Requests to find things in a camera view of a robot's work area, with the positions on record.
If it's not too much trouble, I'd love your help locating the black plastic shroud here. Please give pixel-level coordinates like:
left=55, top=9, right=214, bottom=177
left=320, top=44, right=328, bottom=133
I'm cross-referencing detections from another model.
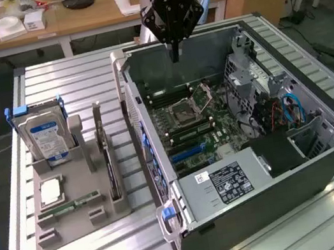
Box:
left=247, top=128, right=312, bottom=181

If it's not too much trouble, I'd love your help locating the blue expansion slot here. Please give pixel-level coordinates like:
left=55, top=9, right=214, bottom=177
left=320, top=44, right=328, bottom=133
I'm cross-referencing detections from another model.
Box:
left=168, top=143, right=209, bottom=165

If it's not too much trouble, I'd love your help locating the black open PC case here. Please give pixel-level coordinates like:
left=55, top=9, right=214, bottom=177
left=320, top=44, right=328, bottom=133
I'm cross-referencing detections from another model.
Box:
left=106, top=3, right=334, bottom=250

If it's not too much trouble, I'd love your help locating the green Dell motherboard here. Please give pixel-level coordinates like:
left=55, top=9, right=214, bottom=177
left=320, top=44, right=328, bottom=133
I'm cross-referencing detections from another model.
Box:
left=138, top=67, right=252, bottom=182

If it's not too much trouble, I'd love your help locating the hard disk with blue carrier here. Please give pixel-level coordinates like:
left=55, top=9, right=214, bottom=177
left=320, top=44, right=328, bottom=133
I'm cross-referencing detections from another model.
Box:
left=3, top=92, right=79, bottom=174

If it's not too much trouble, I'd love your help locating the graphics card with metal bracket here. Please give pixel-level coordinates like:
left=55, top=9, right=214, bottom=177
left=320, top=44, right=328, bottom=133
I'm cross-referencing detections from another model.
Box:
left=90, top=99, right=124, bottom=203

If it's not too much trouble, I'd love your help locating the CPU socket with metal frame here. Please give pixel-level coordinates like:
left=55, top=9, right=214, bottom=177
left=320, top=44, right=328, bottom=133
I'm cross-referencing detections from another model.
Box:
left=188, top=81, right=217, bottom=116

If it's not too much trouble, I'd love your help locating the blue disk wire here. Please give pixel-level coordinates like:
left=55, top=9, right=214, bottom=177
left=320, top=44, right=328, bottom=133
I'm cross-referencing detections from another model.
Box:
left=279, top=90, right=309, bottom=127

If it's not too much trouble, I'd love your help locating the installed RAM stick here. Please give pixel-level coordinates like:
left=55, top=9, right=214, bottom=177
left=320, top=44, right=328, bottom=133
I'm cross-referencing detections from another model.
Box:
left=167, top=121, right=216, bottom=145

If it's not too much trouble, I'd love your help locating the white box with label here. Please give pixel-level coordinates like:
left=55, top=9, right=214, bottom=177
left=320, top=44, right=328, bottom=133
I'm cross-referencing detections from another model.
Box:
left=20, top=9, right=49, bottom=34

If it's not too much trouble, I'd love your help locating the silver CPU chip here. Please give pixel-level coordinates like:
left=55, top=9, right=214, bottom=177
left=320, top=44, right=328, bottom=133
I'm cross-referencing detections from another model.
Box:
left=37, top=177, right=68, bottom=208

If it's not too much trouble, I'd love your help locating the white paper stack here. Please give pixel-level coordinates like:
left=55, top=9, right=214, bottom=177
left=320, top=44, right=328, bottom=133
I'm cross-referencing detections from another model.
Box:
left=113, top=0, right=143, bottom=18

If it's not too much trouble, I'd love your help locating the large silver finned heatsink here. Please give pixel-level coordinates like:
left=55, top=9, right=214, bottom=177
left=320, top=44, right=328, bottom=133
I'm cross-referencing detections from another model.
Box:
left=215, top=142, right=236, bottom=159

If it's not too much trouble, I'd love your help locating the green loose RAM stick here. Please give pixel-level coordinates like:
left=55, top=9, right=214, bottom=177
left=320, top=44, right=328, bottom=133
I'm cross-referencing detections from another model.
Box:
left=35, top=190, right=102, bottom=219

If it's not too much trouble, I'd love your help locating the white square dish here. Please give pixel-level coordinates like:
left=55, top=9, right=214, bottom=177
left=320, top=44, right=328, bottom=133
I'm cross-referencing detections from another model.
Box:
left=0, top=13, right=28, bottom=42

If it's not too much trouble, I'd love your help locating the black power adapter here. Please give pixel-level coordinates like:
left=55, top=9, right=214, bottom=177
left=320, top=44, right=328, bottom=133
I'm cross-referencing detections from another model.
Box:
left=288, top=10, right=307, bottom=26

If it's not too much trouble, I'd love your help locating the silver perforated disk bay cage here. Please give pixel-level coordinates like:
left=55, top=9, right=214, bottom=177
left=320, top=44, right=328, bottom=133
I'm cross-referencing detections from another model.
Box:
left=216, top=27, right=293, bottom=115

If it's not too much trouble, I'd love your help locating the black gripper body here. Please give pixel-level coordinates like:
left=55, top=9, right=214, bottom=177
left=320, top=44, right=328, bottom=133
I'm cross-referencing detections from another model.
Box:
left=150, top=0, right=206, bottom=46

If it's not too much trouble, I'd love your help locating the grey parts rack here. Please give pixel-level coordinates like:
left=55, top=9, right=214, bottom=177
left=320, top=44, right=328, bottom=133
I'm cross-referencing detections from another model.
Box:
left=11, top=98, right=138, bottom=250

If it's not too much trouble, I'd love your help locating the silver slanted disk bay bracket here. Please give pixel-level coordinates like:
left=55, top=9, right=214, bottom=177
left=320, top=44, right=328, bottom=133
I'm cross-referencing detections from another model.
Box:
left=284, top=113, right=334, bottom=164

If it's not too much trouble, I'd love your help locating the red and black wire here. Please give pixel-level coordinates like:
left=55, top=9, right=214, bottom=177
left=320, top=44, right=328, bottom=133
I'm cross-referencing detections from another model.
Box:
left=265, top=101, right=285, bottom=133

